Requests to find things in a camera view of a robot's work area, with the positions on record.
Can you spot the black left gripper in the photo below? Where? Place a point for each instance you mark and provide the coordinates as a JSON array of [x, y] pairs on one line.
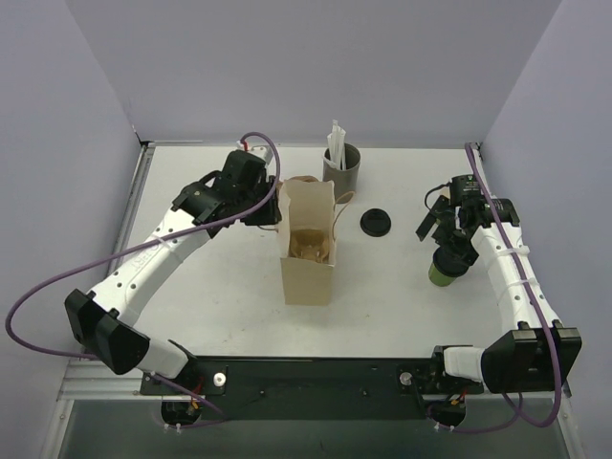
[[267, 206]]

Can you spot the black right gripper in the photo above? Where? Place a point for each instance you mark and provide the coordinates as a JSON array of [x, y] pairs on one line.
[[449, 231]]

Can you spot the black plastic cup lid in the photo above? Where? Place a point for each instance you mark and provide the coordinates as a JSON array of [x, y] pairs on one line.
[[447, 265]]

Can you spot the green paper coffee cup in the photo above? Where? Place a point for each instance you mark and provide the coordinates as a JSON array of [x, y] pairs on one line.
[[438, 278]]

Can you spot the brown paper takeout bag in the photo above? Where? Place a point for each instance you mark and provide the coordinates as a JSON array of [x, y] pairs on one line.
[[308, 203]]

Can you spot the single brown pulp carrier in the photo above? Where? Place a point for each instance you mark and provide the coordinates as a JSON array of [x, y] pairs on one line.
[[309, 244]]

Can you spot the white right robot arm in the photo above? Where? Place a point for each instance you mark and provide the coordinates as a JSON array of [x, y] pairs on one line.
[[535, 351]]

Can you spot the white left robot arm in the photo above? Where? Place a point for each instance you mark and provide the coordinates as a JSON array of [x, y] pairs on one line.
[[104, 319]]

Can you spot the stack of black lids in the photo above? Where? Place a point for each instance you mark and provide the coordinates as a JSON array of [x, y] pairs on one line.
[[375, 222]]

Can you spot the white wrapped straws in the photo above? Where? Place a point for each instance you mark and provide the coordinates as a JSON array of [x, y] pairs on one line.
[[336, 146]]

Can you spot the grey cylindrical straw holder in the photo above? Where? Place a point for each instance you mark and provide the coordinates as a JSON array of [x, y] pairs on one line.
[[346, 179]]

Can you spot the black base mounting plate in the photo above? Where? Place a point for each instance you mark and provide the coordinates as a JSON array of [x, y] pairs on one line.
[[306, 389]]

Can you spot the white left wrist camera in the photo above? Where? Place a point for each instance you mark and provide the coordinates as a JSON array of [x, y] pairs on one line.
[[264, 152]]

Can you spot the aluminium frame rail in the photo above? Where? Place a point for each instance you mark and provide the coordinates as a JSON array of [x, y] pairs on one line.
[[92, 381]]

